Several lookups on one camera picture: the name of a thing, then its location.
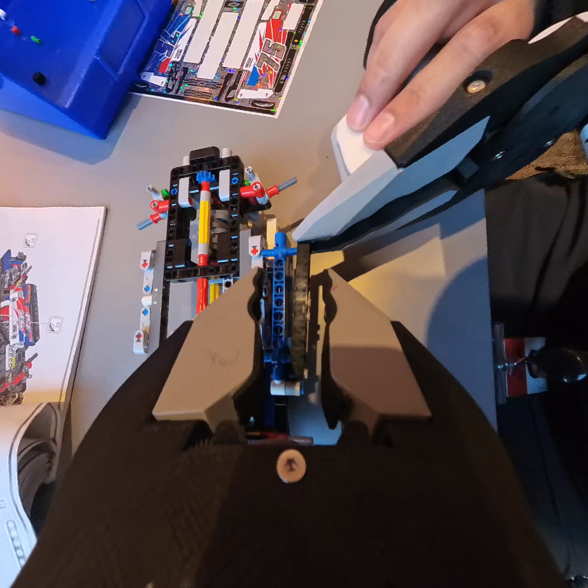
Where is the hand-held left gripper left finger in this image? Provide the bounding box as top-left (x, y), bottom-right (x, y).
top-left (152, 268), bottom-right (266, 429)

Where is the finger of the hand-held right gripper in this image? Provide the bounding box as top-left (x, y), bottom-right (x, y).
top-left (312, 183), bottom-right (466, 254)
top-left (292, 116), bottom-right (491, 243)

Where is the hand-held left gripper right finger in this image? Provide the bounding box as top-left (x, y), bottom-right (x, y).
top-left (321, 269), bottom-right (433, 426)

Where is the black holed toy beam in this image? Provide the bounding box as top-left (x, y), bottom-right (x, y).
top-left (292, 241), bottom-right (314, 383)

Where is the toy brick vehicle chassis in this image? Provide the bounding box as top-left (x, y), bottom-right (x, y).
top-left (133, 145), bottom-right (324, 445)

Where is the light grey desk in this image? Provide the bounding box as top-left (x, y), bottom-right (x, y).
top-left (0, 0), bottom-right (499, 446)

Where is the person's right hand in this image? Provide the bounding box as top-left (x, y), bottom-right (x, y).
top-left (346, 0), bottom-right (548, 151)

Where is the clear plastic badge holder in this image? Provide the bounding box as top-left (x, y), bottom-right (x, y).
top-left (491, 321), bottom-right (553, 406)

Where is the person's dark clothing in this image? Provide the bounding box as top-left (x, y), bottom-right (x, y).
top-left (484, 175), bottom-right (588, 588)

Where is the dark badge reel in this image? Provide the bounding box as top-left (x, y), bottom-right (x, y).
top-left (524, 346), bottom-right (588, 385)

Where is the flat instruction booklet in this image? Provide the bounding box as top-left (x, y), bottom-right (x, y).
top-left (0, 206), bottom-right (108, 408)

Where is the sticker sheet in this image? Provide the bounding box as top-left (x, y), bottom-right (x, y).
top-left (130, 0), bottom-right (325, 120)

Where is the open instruction booklet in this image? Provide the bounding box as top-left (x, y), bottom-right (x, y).
top-left (0, 401), bottom-right (66, 587)

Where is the blue plastic bin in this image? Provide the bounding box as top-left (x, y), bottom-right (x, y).
top-left (0, 0), bottom-right (174, 141)

